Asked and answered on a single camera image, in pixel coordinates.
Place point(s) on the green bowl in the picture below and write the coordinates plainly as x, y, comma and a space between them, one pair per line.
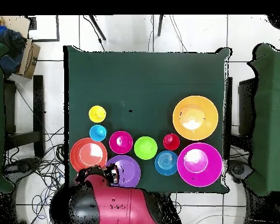
145, 148

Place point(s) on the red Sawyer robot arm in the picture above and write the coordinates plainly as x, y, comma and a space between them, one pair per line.
112, 205

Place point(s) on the small crimson bowl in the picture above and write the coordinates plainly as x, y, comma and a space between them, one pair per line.
120, 142

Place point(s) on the red cup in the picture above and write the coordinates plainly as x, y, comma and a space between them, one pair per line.
171, 141

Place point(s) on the dark green tablecloth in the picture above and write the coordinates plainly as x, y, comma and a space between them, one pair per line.
142, 81

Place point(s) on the blue cup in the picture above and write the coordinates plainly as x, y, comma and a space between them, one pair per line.
98, 133

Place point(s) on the yellow cup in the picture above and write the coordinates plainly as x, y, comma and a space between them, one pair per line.
97, 113

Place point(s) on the blue bowl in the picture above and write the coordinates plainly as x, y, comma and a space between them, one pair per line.
166, 162

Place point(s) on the purple bowl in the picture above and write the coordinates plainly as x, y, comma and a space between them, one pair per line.
129, 170

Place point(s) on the large orange bowl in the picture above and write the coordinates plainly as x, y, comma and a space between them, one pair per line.
195, 117

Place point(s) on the red-orange bowl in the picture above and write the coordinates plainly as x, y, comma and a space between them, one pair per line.
88, 154

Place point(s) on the large pink bowl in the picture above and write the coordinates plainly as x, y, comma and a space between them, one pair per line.
199, 164

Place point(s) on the black tripod leg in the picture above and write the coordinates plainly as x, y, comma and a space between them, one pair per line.
96, 26
160, 25

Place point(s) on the brown cardboard box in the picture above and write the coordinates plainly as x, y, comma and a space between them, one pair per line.
29, 58

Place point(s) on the blue fabric bundle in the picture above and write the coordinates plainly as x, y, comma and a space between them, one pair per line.
9, 46

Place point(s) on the black stool frame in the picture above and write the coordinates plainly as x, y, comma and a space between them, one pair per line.
38, 112

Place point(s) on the black pedestal foot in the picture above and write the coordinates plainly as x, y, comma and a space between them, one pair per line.
238, 169
23, 165

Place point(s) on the white panel black frame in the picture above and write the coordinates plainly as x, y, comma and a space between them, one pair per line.
43, 28

